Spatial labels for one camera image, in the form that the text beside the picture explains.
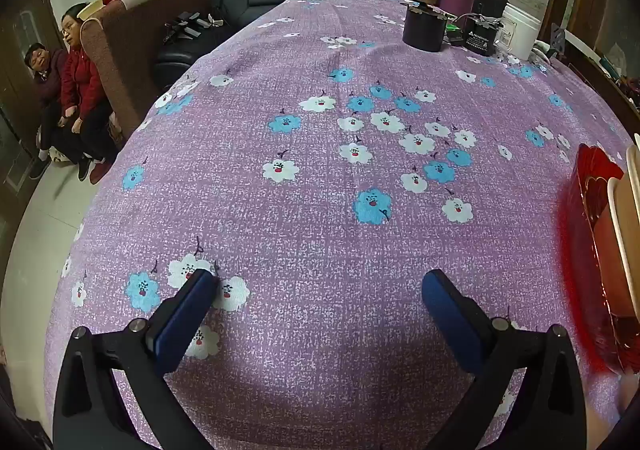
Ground purple floral tablecloth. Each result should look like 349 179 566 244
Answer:
45 0 640 450

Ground black remote controls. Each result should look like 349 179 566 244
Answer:
162 11 221 43

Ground dark purple cylindrical container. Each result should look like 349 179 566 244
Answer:
403 5 447 52

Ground brown wooden headboard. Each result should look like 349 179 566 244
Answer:
565 30 640 131

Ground white plastic jar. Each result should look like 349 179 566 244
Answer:
500 4 542 61

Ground black battery box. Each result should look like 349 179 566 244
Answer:
462 14 503 53

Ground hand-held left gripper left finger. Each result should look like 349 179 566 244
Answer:
52 268 219 450

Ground brown wooden door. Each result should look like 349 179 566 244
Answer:
0 0 61 211

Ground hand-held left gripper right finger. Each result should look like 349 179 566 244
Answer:
421 269 595 450

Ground brown armchair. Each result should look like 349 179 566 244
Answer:
80 0 216 141

